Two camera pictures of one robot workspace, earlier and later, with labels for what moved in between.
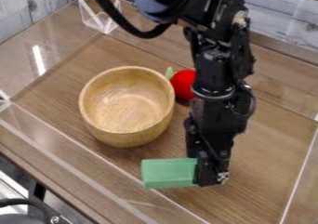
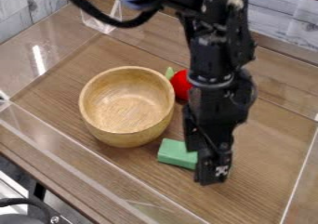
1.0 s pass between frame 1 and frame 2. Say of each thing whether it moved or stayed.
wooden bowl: stayed
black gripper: stayed
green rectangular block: moved
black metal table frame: stayed
